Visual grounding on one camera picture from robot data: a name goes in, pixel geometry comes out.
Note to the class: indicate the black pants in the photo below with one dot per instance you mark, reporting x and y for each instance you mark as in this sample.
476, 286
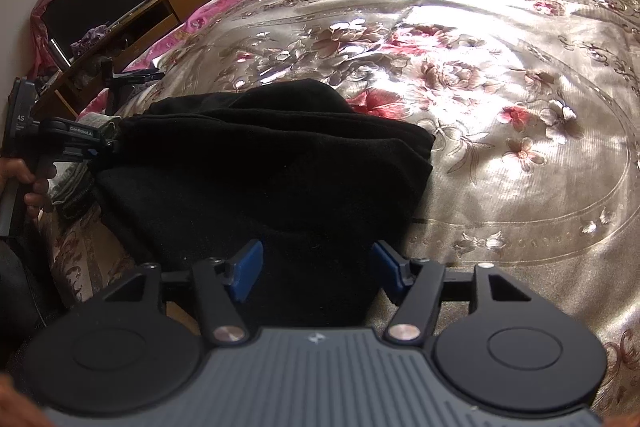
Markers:
291, 165

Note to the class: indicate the floral satin bedspread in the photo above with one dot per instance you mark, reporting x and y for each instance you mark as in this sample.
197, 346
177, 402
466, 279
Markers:
534, 110

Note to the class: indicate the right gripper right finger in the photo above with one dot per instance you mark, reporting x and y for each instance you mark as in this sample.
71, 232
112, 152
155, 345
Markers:
489, 338

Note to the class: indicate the wooden bedside cabinet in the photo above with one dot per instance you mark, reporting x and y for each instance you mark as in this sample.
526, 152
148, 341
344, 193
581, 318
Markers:
73, 90

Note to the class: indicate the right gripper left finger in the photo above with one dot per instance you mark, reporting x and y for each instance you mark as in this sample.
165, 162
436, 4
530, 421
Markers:
142, 338

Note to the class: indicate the black monitor screen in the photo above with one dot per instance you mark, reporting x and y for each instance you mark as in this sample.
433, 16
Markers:
67, 21

